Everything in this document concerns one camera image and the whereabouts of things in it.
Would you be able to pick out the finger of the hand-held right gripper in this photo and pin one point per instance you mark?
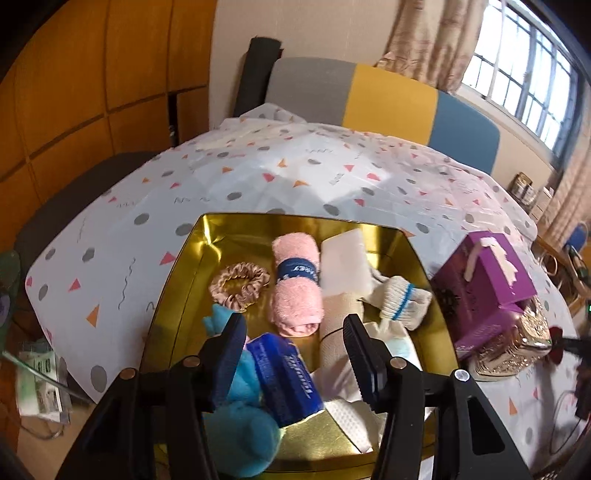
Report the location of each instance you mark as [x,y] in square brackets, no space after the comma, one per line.
[577,346]

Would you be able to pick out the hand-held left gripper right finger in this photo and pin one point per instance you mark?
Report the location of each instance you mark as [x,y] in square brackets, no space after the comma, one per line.
[364,364]

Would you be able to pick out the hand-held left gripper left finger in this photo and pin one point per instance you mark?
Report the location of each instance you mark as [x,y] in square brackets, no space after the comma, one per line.
[228,364]

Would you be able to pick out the dark red small item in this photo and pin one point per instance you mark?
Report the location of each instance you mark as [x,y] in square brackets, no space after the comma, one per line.
[556,346]

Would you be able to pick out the beige bandage roll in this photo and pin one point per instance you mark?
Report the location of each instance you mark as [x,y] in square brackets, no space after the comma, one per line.
[332,323]

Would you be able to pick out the blue tissue packet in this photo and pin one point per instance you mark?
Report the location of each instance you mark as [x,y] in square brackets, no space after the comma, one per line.
[281,378]

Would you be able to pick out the white cloth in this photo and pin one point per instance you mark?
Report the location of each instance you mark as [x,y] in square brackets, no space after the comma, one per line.
[351,420]

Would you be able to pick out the blue plush toy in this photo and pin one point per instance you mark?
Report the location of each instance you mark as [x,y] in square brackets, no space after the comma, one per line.
[240,434]

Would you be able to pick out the white knit gloves bundle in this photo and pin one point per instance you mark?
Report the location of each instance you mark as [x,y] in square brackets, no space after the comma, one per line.
[401,300]

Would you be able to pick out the pink satin scrunchie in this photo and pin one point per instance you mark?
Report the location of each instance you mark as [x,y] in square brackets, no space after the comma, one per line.
[219,288]

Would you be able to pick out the pink towel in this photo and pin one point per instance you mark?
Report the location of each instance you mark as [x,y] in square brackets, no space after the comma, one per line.
[295,304]

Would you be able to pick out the white sponge block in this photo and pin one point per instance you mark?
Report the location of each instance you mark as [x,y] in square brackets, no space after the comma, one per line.
[344,263]

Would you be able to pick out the gold tin box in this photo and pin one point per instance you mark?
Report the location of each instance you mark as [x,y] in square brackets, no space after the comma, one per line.
[221,240]

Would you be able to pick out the wooden desk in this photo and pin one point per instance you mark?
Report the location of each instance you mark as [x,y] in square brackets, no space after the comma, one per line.
[565,277]

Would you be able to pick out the blue chair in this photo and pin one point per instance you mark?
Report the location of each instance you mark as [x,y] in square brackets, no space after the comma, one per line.
[579,237]

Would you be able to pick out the purple carton box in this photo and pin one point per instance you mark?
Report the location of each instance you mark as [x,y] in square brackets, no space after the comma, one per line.
[480,295]

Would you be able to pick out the woven wicker surface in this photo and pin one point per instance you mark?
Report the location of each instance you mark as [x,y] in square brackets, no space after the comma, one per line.
[547,474]

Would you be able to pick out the beige patterned curtain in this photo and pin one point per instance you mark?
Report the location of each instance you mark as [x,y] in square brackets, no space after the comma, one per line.
[572,194]
[429,41]

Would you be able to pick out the white boxes on desk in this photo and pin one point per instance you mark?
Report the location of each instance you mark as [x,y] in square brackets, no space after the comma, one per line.
[528,194]

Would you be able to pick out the green white packet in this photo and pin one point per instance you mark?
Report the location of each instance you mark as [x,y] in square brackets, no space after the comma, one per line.
[41,387]

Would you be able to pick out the patterned white bed cover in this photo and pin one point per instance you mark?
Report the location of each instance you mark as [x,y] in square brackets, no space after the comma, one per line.
[231,170]

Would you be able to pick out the grey yellow blue headboard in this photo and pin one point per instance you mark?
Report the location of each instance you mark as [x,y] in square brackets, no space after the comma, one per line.
[392,97]

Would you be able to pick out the barred window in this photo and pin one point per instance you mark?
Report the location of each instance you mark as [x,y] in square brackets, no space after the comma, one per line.
[521,69]

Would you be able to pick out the black rolled mat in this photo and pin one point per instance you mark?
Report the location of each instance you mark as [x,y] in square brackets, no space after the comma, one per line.
[256,78]

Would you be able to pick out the orange wooden wardrobe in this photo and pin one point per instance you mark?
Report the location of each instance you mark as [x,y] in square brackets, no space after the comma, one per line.
[92,69]

